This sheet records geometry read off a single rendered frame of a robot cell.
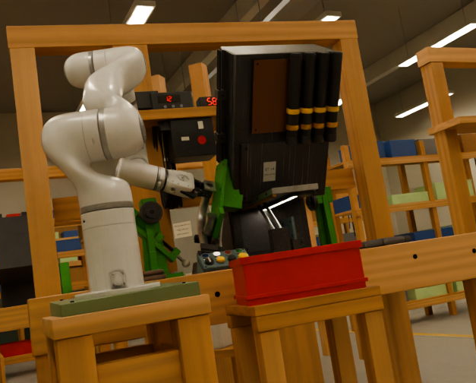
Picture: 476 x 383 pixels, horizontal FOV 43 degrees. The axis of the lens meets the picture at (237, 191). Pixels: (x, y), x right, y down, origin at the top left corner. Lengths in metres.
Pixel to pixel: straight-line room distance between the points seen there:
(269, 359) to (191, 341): 0.26
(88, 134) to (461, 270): 1.30
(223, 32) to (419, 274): 1.30
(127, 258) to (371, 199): 1.53
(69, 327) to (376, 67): 11.48
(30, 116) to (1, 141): 9.92
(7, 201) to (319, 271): 10.77
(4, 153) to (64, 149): 10.89
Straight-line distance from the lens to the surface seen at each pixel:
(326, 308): 1.50
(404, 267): 1.99
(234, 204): 2.04
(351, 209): 7.21
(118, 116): 1.37
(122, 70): 1.66
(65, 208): 2.41
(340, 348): 1.75
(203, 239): 2.05
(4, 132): 12.37
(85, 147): 1.38
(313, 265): 1.52
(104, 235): 1.34
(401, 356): 2.70
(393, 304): 2.67
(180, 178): 2.08
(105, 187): 1.35
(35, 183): 2.33
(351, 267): 1.55
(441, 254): 2.07
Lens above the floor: 0.88
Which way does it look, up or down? 8 degrees up
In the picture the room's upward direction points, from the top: 9 degrees counter-clockwise
